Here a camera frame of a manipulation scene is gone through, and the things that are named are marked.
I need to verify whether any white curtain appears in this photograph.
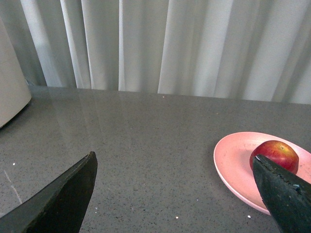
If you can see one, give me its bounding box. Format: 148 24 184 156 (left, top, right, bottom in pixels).
0 0 311 104

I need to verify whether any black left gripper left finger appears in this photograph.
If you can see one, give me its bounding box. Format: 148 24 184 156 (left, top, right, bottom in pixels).
0 151 98 233

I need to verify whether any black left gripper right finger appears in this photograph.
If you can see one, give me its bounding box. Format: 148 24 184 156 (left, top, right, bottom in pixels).
253 154 311 233

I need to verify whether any pink plate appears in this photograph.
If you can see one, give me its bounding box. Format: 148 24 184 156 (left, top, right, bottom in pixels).
213 132 311 215

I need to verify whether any white cylindrical appliance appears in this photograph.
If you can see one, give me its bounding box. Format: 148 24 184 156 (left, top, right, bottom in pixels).
0 21 32 127

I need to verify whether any red apple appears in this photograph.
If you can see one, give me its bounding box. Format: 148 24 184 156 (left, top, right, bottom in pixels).
249 140 299 175

